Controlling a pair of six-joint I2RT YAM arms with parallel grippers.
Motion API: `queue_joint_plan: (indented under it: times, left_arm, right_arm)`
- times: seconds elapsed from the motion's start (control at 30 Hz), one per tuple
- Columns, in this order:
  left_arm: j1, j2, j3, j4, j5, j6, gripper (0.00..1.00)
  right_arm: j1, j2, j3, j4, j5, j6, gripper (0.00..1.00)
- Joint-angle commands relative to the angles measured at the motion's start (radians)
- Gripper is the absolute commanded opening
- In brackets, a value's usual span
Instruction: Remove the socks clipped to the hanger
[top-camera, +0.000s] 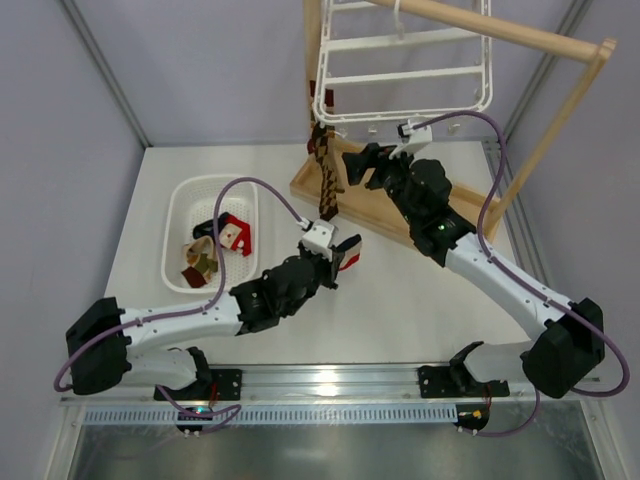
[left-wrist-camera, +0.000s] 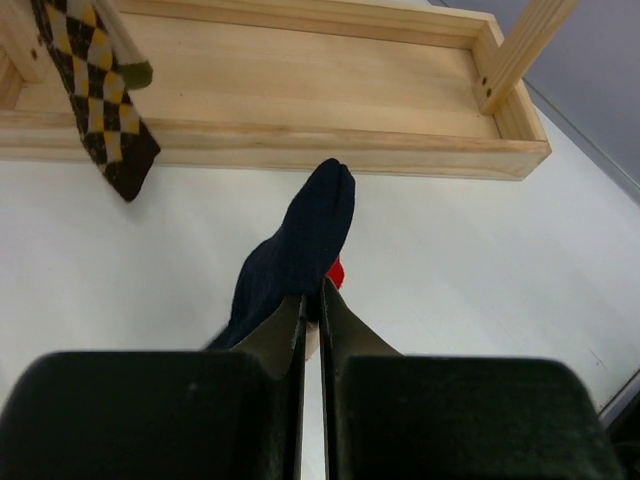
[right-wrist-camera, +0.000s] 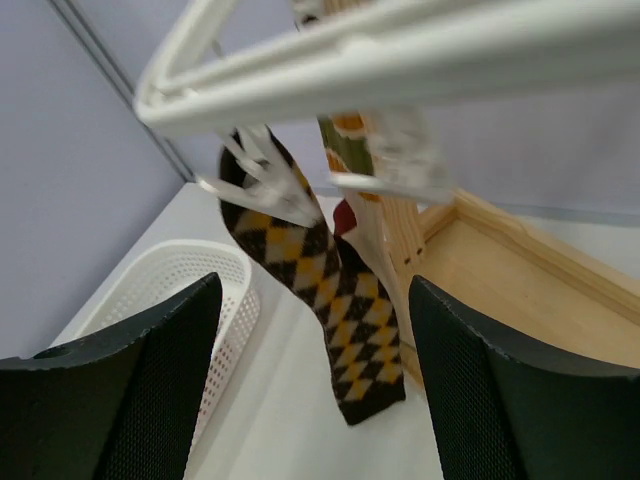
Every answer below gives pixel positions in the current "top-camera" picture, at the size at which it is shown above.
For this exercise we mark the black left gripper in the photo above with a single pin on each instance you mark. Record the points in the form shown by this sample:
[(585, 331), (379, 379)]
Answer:
[(329, 265)]

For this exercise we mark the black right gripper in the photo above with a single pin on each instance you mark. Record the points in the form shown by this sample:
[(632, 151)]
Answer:
[(376, 166)]

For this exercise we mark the navy sock beige red toe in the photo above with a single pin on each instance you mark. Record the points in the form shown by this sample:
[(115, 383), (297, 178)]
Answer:
[(348, 252)]

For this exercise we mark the navy blue sock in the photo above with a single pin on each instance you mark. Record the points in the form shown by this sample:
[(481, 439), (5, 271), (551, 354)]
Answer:
[(207, 229)]

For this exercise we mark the beige striped green sock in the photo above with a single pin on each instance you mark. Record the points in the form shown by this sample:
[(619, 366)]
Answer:
[(201, 262)]

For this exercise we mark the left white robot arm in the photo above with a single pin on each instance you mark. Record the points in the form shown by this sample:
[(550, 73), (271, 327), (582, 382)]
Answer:
[(110, 346)]

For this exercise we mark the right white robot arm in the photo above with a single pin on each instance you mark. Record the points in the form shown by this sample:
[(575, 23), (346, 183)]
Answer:
[(564, 343)]

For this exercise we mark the white plastic clip hanger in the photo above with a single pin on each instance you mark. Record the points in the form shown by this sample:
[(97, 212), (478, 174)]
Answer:
[(369, 66)]

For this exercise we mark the brown argyle sock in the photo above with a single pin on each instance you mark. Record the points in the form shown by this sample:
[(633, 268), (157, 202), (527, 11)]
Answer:
[(319, 147)]

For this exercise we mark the wooden rack with tray base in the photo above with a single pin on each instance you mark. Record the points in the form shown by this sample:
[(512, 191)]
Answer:
[(371, 210)]

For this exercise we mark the white perforated plastic basket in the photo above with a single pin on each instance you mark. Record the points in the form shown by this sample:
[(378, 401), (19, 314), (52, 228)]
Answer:
[(192, 202)]

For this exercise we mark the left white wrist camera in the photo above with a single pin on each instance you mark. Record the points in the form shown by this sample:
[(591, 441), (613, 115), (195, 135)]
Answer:
[(320, 232)]

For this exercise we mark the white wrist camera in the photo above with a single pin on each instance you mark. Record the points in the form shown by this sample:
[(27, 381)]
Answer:
[(415, 134), (320, 232)]

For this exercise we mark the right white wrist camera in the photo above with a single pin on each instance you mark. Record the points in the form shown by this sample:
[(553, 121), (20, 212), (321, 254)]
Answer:
[(415, 134)]

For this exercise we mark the aluminium mounting rail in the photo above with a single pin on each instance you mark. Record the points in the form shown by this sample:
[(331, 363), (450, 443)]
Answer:
[(261, 382)]

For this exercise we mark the slotted grey cable duct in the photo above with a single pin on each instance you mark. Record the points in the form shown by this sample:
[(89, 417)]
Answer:
[(277, 415)]

